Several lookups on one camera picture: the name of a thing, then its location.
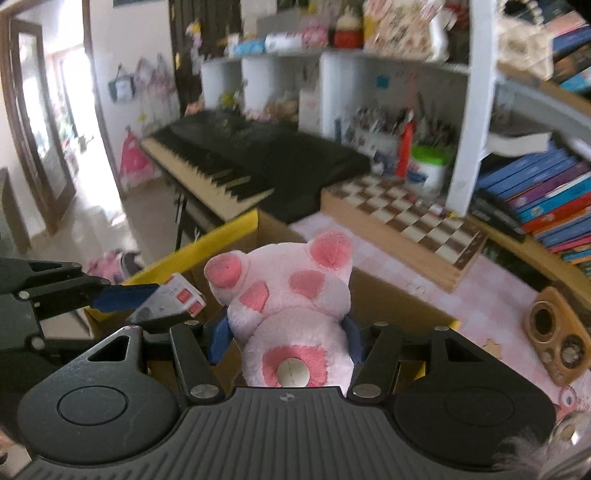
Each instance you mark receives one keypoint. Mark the red tassel pendant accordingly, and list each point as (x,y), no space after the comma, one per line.
(404,147)

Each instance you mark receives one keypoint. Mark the hanging bags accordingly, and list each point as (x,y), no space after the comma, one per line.
(122,87)

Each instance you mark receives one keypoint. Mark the white jar green lid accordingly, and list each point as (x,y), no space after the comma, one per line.
(427,177)

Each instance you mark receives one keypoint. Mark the brown door frame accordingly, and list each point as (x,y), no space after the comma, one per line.
(46,138)

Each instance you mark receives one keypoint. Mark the small white red-label box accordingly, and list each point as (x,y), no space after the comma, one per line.
(178,293)

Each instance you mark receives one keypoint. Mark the pink checkered desktop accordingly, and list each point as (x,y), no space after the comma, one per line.
(485,300)

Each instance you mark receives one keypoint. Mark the pink tissue pack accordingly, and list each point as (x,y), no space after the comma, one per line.
(315,34)

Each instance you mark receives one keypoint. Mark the yellow cardboard box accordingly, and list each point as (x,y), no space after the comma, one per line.
(194,254)

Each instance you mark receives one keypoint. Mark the white cubby shelf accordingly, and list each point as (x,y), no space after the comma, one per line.
(344,83)

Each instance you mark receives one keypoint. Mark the white quilted handbag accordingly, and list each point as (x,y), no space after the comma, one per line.
(521,46)

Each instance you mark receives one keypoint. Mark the brown wooden radio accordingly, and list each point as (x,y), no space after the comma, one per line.
(561,318)

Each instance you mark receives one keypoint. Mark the dark wooden door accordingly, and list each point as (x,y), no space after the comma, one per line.
(184,69)

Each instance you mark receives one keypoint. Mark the purple pink backpack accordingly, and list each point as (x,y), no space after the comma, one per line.
(108,267)

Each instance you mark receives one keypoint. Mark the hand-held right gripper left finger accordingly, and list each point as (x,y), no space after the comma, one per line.
(218,341)

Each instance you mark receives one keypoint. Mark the white flat pack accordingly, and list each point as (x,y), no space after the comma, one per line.
(282,41)

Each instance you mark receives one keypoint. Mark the black electronic keyboard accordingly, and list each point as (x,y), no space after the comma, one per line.
(277,152)

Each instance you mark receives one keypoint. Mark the pink triangular bag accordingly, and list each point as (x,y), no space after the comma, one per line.
(134,161)

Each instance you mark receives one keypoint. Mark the white tissue box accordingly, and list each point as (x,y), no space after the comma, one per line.
(308,110)

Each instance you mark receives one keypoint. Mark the wooden bookshelf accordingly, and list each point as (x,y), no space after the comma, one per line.
(531,258)

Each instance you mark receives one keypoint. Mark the wooden chessboard box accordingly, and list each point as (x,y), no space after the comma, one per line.
(406,217)

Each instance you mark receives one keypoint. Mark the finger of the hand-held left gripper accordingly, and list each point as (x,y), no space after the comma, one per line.
(159,322)
(122,296)

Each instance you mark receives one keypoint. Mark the grey fur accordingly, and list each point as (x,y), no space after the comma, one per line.
(531,457)

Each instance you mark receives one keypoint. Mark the white grey binder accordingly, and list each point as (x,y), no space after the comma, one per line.
(517,143)

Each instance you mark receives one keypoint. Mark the black keyboard stand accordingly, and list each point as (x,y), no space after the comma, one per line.
(180,217)

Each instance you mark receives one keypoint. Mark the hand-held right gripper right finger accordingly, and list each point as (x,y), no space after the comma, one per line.
(353,344)

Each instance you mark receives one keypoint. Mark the row of leaning colourful books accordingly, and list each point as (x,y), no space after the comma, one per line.
(545,203)

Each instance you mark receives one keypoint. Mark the red white figurine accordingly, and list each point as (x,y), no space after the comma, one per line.
(348,37)

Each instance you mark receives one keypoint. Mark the pink plush pig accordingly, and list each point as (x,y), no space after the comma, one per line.
(286,295)

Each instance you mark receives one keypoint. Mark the pen holder with pens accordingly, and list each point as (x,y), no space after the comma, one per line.
(376,141)

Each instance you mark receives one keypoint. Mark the blue wet wipes pack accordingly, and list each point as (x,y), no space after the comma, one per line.
(249,47)

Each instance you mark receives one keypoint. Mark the row of dark shelf books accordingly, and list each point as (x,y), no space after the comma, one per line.
(575,50)

